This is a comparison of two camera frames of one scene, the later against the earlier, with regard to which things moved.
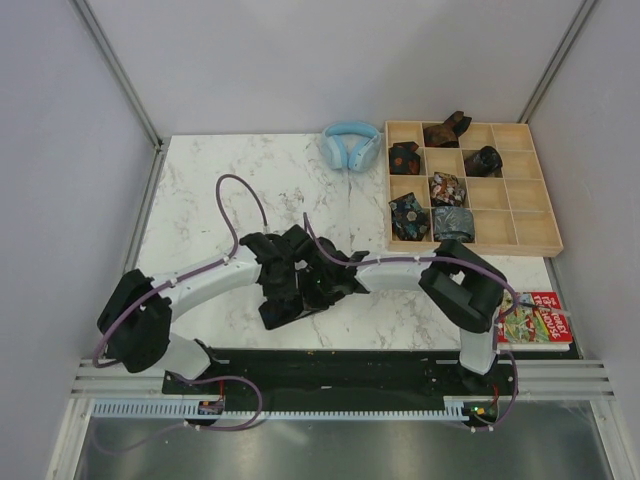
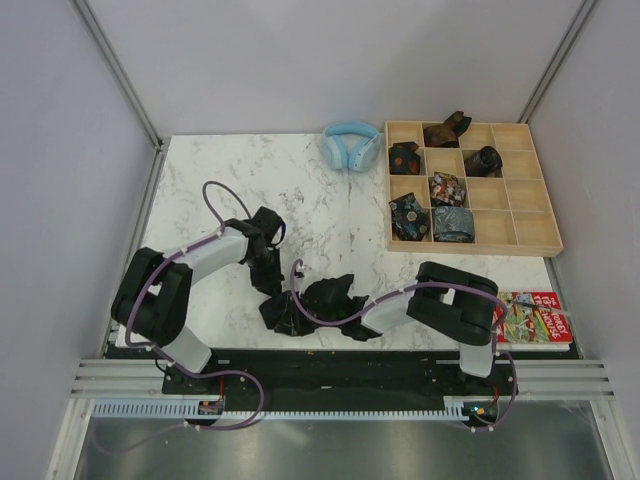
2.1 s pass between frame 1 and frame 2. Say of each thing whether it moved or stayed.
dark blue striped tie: moved
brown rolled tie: stayed
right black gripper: moved
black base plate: stayed
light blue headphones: stayed
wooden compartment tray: stayed
